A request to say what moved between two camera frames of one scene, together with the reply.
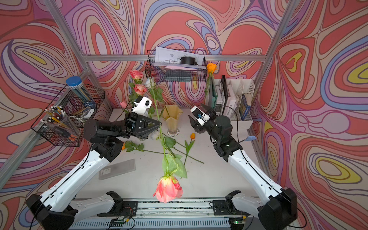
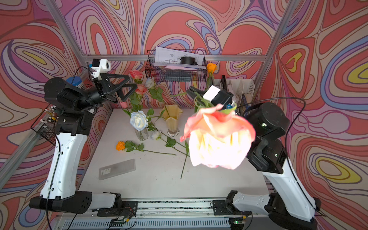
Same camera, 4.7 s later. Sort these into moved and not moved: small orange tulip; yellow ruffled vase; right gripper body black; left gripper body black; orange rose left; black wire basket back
Moved: right gripper body black; left gripper body black
Not moved: small orange tulip; yellow ruffled vase; orange rose left; black wire basket back
